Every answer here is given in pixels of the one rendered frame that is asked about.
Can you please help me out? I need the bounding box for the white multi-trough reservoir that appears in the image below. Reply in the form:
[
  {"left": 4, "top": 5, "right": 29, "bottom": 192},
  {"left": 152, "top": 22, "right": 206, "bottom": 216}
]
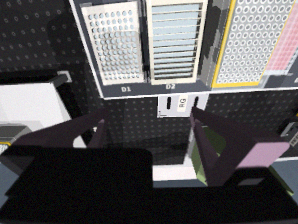
[{"left": 146, "top": 0, "right": 208, "bottom": 85}]

